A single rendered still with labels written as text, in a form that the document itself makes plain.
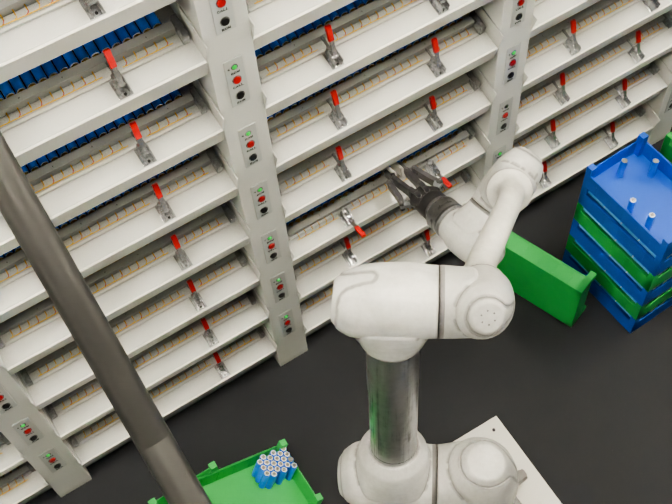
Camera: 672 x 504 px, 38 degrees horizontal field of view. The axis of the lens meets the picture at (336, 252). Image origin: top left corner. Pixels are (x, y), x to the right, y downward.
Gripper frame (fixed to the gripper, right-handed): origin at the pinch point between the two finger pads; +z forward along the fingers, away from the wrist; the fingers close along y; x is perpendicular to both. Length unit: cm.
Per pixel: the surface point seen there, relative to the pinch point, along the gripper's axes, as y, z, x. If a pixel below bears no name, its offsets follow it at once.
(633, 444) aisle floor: -24, -65, 73
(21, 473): 117, 10, 41
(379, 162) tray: 6.3, -6.5, -10.3
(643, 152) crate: -66, -22, 21
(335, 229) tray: 19.6, -1.3, 7.9
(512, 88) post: -33.3, -7.8, -11.2
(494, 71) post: -27.1, -9.2, -20.7
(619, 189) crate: -53, -26, 23
